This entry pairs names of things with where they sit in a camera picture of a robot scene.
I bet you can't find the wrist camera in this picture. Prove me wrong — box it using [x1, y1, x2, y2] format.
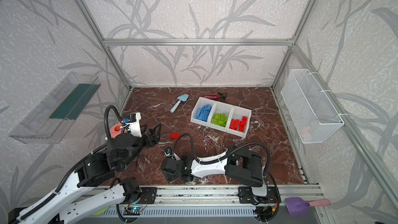
[121, 112, 142, 138]
[164, 147, 181, 161]

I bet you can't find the white bin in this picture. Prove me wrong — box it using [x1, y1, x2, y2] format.
[190, 97, 216, 127]
[226, 106, 252, 139]
[209, 102, 233, 132]

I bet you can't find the white right bin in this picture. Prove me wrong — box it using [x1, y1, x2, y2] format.
[226, 106, 252, 139]

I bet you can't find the pink watering can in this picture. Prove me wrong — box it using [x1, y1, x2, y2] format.
[110, 123, 122, 138]

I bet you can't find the red lego slim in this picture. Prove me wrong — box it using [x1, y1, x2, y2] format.
[238, 121, 246, 132]

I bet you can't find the blue lego diagonal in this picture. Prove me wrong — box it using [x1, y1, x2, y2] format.
[195, 108, 202, 119]

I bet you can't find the clear plastic wall shelf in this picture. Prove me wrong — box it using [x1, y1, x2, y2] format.
[9, 72, 101, 144]

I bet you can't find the blue lego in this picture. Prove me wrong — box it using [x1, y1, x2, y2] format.
[199, 110, 210, 122]

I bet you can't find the green lego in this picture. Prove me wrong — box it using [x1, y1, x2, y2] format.
[220, 114, 228, 127]
[211, 114, 222, 126]

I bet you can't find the white wire basket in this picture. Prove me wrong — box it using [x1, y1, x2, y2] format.
[281, 69, 345, 144]

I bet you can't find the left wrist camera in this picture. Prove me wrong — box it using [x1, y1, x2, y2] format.
[121, 112, 142, 138]

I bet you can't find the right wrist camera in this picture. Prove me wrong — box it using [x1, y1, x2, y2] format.
[164, 147, 181, 161]

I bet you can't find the white middle bin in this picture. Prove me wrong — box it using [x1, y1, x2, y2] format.
[209, 102, 233, 132]

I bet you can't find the white left bin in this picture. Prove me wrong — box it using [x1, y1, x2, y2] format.
[190, 97, 216, 127]

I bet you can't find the red lego diagonal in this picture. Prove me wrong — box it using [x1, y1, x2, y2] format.
[230, 119, 240, 131]

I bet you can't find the purple toy shovel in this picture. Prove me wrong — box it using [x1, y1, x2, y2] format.
[285, 197, 330, 217]

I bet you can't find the light blue toy shovel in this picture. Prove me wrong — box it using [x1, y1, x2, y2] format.
[170, 94, 189, 113]

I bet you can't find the red lego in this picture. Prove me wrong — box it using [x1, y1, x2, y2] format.
[241, 116, 248, 123]
[170, 132, 181, 140]

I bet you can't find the aluminium front rail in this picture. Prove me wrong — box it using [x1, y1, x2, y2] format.
[68, 184, 325, 207]

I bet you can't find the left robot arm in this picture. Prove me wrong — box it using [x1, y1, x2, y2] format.
[9, 105, 162, 224]

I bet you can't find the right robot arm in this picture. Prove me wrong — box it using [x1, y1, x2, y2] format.
[161, 133, 280, 205]

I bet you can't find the blue lego horizontal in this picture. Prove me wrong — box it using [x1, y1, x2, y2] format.
[202, 104, 211, 112]

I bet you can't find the green toy shovel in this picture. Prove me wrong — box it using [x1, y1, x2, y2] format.
[91, 207, 109, 216]

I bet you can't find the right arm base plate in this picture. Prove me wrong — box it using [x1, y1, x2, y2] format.
[237, 186, 282, 205]

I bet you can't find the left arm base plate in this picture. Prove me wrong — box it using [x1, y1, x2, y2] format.
[132, 187, 158, 205]

